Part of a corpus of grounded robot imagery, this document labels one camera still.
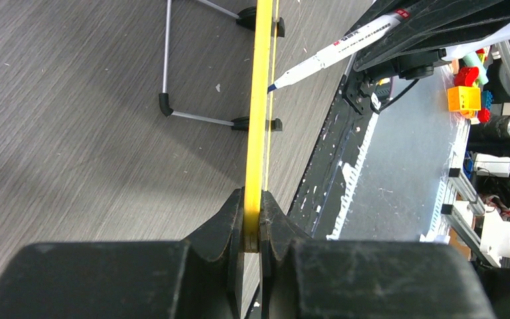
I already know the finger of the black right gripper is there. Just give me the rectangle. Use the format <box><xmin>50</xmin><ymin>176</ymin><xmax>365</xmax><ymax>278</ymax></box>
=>
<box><xmin>351</xmin><ymin>1</ymin><xmax>510</xmax><ymax>71</ymax></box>

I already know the aluminium frame rail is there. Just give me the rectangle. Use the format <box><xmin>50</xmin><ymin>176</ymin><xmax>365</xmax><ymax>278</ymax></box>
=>
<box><xmin>420</xmin><ymin>123</ymin><xmax>502</xmax><ymax>269</ymax></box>

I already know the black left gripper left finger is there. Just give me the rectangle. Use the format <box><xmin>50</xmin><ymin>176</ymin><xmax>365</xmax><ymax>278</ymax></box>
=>
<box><xmin>0</xmin><ymin>189</ymin><xmax>244</xmax><ymax>318</ymax></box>

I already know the silver wire whiteboard stand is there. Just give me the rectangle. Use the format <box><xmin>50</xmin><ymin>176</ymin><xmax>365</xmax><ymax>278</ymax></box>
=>
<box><xmin>159</xmin><ymin>1</ymin><xmax>254</xmax><ymax>130</ymax></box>

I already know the white blue whiteboard marker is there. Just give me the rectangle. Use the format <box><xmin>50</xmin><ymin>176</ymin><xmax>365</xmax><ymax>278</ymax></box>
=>
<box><xmin>268</xmin><ymin>8</ymin><xmax>410</xmax><ymax>92</ymax></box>

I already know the colourful toy block pile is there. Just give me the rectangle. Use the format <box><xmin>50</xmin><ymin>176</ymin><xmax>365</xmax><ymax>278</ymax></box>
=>
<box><xmin>447</xmin><ymin>47</ymin><xmax>492</xmax><ymax>124</ymax></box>

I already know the black whiteboard stand clip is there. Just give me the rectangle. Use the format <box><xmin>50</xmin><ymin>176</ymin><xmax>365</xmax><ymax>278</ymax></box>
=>
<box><xmin>236</xmin><ymin>6</ymin><xmax>287</xmax><ymax>39</ymax></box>

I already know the yellow framed whiteboard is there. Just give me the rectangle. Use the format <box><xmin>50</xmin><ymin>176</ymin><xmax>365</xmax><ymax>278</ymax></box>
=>
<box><xmin>242</xmin><ymin>1</ymin><xmax>278</xmax><ymax>253</ymax></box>

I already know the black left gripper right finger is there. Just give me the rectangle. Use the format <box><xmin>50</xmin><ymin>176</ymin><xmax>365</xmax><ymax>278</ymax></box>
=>
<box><xmin>260</xmin><ymin>192</ymin><xmax>495</xmax><ymax>318</ymax></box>

